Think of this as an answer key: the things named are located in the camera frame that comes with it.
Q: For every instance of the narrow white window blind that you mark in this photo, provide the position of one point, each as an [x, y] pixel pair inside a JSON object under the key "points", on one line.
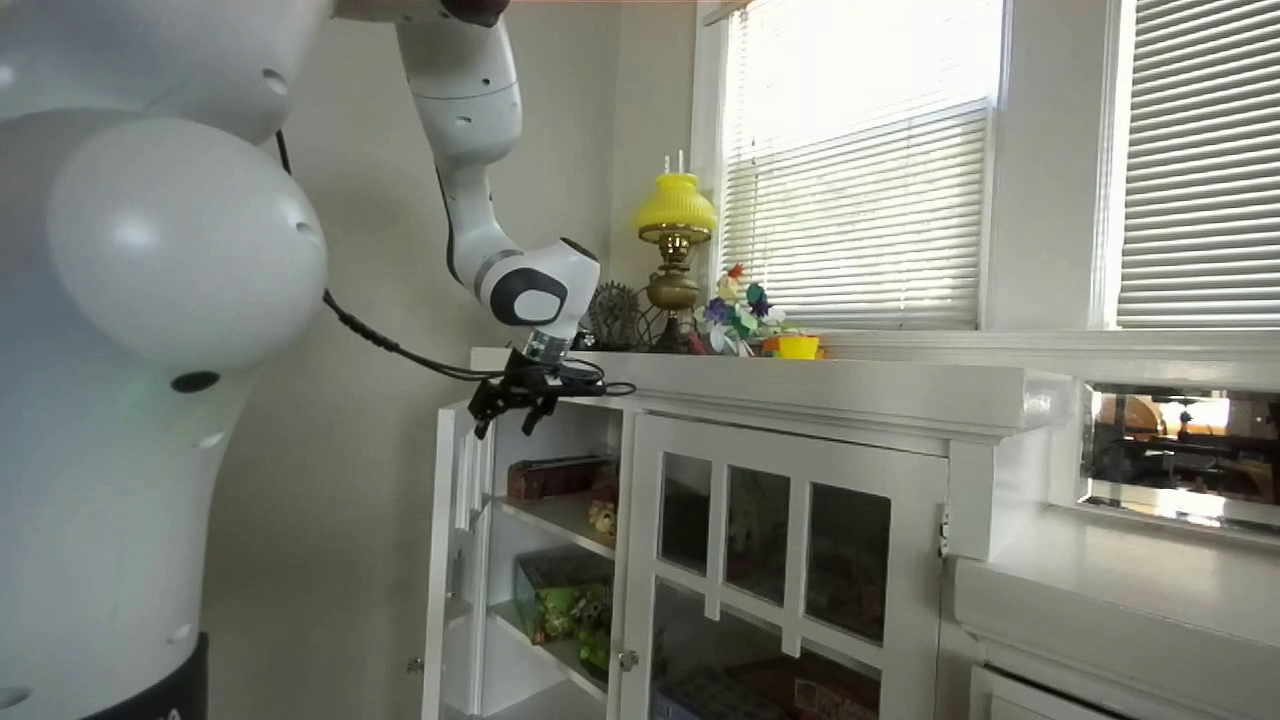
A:
{"points": [[1201, 160]]}

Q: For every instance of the brown flat box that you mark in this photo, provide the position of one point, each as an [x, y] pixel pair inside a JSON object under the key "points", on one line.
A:
{"points": [[560, 477]]}

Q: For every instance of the grey round ornament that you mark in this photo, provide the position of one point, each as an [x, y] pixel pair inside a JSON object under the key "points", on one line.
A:
{"points": [[617, 318]]}

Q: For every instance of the mirrored wall panel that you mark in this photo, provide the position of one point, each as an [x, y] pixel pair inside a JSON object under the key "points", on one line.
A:
{"points": [[1175, 454]]}

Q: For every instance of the colourful ceramic figurine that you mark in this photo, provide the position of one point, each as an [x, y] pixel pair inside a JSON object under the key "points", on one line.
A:
{"points": [[734, 314]]}

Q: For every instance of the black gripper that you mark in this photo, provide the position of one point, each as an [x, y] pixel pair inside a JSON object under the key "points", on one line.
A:
{"points": [[553, 371]]}

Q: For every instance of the white display cabinet body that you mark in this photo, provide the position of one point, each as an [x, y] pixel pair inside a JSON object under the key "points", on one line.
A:
{"points": [[852, 384]]}

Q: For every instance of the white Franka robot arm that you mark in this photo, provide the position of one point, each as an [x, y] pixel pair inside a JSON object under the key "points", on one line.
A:
{"points": [[132, 466]]}

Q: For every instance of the green printed box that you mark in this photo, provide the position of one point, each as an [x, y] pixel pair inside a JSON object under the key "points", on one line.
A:
{"points": [[560, 600]]}

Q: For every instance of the white window frame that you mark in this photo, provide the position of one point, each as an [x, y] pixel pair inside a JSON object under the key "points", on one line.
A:
{"points": [[1054, 160]]}

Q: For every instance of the wide white window blind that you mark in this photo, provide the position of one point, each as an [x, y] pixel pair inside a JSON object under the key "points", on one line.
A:
{"points": [[864, 200]]}

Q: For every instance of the white glass-paned cabinet door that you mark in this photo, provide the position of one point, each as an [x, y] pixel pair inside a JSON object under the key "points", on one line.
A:
{"points": [[923, 600], [437, 560]]}

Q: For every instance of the small yellow cup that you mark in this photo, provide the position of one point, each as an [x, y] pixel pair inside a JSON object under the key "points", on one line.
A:
{"points": [[799, 349]]}

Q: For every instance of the small metal door hinge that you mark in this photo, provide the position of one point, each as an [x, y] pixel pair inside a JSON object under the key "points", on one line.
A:
{"points": [[941, 534]]}

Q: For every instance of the yellow shade brass oil lamp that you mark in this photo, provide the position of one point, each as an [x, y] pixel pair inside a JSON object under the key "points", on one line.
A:
{"points": [[674, 207]]}

